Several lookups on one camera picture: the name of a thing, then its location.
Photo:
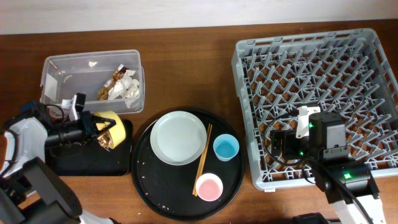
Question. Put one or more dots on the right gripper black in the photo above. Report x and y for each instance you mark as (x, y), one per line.
(288, 137)

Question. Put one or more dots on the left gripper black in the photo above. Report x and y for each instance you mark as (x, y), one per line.
(86, 117)

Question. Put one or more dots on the food scraps and shells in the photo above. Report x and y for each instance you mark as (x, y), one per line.
(105, 141)

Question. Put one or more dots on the brown snack wrapper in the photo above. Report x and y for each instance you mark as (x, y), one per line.
(117, 75)

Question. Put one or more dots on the yellow bowl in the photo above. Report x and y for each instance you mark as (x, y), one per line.
(118, 132)

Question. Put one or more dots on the white napkin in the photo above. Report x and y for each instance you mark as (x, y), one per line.
(127, 87)

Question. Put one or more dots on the blue plastic cup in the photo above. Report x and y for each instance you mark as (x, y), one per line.
(226, 147)

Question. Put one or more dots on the pink plastic cup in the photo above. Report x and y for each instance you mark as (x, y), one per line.
(209, 187)

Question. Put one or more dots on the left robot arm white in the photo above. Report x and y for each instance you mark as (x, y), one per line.
(30, 191)

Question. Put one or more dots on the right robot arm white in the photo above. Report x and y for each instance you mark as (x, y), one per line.
(348, 184)

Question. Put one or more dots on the clear plastic waste bin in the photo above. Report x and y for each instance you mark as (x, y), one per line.
(63, 76)

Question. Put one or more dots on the grey dishwasher rack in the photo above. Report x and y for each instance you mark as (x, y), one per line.
(345, 71)

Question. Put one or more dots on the black rectangular tray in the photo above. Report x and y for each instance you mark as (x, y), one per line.
(92, 159)

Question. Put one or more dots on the wooden chopstick left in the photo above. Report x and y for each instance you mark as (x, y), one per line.
(200, 161)

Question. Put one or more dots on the grey round plate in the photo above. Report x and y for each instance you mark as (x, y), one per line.
(178, 138)

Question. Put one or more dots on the round black serving tray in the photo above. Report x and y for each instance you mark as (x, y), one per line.
(167, 189)

